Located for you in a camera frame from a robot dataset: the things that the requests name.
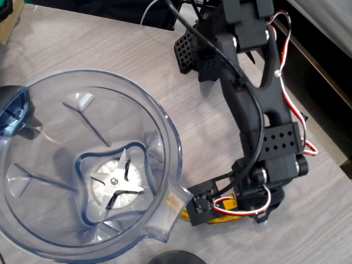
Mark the yellow spotted banana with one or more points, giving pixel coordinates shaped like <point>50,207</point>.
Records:
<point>229,202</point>

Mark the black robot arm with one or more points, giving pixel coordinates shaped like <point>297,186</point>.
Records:
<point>242,110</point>

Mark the silver blender blade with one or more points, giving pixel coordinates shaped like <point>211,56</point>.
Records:
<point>114,181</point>

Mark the clear plastic blender jar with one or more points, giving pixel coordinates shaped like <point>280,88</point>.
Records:
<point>55,143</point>

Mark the black round lid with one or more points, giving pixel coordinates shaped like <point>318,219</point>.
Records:
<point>177,258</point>

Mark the dark brown block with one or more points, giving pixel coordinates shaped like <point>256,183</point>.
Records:
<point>347,167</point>

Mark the black clamp lever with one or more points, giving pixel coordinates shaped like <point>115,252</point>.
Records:
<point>251,58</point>

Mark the black object on cardboard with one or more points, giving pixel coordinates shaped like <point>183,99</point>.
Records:
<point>6,9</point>

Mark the black gripper camera mount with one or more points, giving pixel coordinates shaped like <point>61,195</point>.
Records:
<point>200,204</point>

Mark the black table edge bracket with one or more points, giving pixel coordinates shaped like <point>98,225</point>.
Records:
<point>304,118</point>

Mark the dark brown wooden rail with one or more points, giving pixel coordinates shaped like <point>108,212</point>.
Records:
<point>316,64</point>

